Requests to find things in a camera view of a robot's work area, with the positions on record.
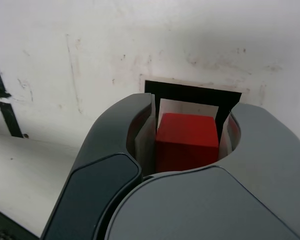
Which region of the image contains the black tape square outline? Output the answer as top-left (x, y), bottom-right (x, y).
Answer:
top-left (144, 79), bottom-right (243, 126)

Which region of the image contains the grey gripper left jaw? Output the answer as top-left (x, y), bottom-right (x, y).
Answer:
top-left (40, 92), bottom-right (157, 240)

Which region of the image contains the black tape strip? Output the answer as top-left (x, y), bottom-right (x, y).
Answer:
top-left (0, 47), bottom-right (25, 138)

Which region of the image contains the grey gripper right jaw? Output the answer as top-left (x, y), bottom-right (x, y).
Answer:
top-left (104, 102), bottom-right (300, 240)

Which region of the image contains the black grid-textured block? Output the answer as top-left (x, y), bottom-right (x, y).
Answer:
top-left (0, 206), bottom-right (40, 240)

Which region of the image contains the red cube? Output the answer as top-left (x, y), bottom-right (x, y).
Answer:
top-left (154, 112), bottom-right (220, 174)

